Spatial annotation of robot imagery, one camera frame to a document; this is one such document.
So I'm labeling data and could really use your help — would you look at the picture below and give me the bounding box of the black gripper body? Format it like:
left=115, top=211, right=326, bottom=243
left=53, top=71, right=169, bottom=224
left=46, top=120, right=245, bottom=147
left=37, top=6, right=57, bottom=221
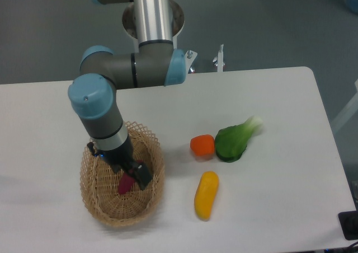
left=87, top=137, right=135, bottom=174

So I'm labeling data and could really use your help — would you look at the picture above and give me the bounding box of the yellow toy mango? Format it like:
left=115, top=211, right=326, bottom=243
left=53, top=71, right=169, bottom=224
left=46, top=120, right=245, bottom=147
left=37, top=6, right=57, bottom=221
left=194, top=171, right=219, bottom=221

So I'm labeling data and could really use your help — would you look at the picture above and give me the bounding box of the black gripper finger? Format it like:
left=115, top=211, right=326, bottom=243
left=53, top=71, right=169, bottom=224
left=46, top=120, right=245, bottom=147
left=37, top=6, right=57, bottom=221
left=123, top=167, right=139, bottom=182
left=133, top=162, right=153, bottom=190

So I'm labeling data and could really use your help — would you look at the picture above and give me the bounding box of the purple sweet potato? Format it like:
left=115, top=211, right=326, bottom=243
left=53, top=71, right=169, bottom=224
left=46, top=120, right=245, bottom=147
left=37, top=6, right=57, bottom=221
left=117, top=177, right=136, bottom=195

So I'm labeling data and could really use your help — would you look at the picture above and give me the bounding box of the woven wicker basket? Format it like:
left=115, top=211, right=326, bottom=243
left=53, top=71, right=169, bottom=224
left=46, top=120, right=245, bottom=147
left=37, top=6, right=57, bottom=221
left=80, top=121, right=165, bottom=228

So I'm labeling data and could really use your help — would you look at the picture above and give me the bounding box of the white table leg right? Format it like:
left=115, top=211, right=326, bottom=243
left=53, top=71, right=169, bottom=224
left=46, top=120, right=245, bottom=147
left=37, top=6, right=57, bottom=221
left=331, top=81, right=357, bottom=135

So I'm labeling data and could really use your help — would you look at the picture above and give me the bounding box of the white metal frame bracket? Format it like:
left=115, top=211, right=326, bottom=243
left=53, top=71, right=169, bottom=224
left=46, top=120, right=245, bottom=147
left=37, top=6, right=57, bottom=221
left=184, top=44, right=225, bottom=74

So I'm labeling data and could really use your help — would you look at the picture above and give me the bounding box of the green bok choy toy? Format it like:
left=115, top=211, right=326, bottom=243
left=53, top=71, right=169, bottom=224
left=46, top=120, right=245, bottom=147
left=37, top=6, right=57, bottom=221
left=214, top=116, right=263, bottom=163

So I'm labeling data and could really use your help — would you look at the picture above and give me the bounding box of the orange toy pepper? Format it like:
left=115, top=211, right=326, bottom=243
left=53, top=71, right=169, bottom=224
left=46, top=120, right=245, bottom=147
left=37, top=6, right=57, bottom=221
left=190, top=134, right=215, bottom=156

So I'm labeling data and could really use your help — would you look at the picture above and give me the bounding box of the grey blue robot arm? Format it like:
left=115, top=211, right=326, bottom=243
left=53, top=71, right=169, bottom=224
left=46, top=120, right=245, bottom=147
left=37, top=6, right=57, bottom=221
left=68, top=0, right=187, bottom=189

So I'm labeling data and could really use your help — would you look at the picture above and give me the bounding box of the black box at table edge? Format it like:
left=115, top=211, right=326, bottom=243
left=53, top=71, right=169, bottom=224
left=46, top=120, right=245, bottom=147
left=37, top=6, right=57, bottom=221
left=338, top=210, right=357, bottom=241

